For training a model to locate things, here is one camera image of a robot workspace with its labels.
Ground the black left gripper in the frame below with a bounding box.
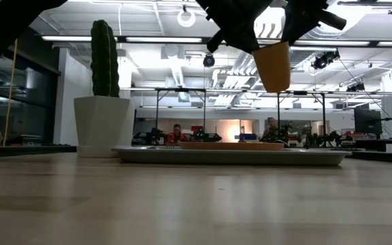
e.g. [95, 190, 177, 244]
[195, 0, 347, 54]

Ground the orange plastic cup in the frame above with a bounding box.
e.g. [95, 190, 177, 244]
[252, 41, 291, 94]

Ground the orange round plate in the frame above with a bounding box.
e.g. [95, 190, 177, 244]
[178, 141, 285, 152]

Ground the grey plastic tray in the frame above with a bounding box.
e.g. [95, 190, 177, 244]
[112, 145, 353, 167]

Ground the long ceiling light strip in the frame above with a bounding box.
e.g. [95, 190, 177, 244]
[293, 39, 392, 48]
[41, 35, 203, 44]

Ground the person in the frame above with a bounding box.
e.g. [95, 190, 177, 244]
[261, 116, 285, 142]
[166, 123, 189, 146]

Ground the black computer monitor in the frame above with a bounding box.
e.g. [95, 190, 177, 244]
[353, 108, 383, 137]

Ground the green cactus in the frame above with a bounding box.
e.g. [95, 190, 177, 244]
[90, 19, 120, 98]

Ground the white faceted plant pot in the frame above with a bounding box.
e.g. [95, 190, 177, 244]
[73, 95, 136, 159]

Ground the black hanging camera rig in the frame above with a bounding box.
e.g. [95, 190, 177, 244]
[310, 50, 341, 71]

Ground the black hanging camera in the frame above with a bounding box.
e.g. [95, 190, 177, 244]
[202, 53, 216, 68]

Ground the white ceiling ring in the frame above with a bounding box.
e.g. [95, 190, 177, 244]
[176, 8, 197, 29]

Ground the black workstation frame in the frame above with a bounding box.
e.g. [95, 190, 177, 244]
[276, 91, 327, 146]
[154, 87, 208, 137]

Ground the yellow cable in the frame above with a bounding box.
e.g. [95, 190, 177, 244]
[0, 38, 18, 147]

